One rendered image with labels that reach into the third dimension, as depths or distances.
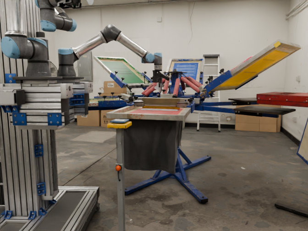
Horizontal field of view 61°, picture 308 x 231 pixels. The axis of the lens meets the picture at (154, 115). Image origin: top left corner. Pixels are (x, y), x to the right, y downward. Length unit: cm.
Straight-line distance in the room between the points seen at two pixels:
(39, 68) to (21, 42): 18
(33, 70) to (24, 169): 76
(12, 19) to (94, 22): 569
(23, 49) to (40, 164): 88
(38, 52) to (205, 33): 523
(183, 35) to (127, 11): 152
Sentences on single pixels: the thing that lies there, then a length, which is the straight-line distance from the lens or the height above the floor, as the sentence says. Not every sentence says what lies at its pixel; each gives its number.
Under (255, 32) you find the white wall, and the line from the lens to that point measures 667.
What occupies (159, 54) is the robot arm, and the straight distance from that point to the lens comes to 244.
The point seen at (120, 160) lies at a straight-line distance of 183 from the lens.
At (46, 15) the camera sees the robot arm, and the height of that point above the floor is 157.
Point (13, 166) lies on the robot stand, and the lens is 220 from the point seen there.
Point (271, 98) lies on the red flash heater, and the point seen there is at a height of 107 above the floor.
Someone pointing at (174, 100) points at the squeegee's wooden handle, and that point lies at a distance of 243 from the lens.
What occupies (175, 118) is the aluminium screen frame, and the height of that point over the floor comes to 97.
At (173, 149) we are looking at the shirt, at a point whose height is 71.
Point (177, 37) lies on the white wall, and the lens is 668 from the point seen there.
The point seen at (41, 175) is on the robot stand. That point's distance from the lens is 220.
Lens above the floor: 126
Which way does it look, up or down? 8 degrees down
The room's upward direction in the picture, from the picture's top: straight up
